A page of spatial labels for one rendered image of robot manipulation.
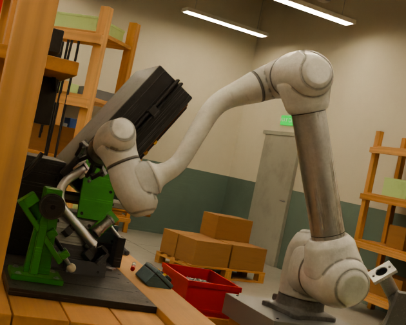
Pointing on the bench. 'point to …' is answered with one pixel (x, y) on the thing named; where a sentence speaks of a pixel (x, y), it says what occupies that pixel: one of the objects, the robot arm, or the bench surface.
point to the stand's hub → (51, 206)
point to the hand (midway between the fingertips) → (82, 169)
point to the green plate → (95, 197)
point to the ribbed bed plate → (73, 231)
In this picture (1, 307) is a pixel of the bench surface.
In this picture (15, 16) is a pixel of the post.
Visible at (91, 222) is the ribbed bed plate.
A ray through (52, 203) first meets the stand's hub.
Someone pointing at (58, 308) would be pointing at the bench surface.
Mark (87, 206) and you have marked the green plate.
